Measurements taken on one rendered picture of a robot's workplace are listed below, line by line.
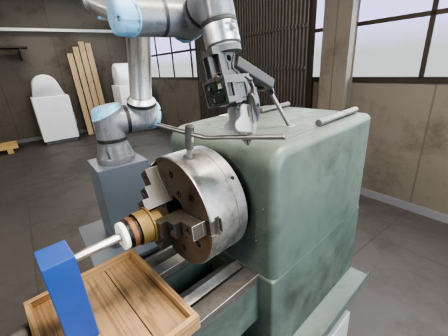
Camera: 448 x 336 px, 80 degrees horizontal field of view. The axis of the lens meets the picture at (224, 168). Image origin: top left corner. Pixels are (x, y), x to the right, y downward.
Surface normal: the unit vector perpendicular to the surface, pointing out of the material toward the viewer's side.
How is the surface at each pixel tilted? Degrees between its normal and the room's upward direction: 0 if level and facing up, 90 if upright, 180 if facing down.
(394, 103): 90
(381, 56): 90
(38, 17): 90
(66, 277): 90
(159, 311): 0
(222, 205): 68
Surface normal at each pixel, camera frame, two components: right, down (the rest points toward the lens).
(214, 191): 0.52, -0.35
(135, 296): -0.06, -0.93
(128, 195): 0.60, 0.26
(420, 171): -0.80, 0.26
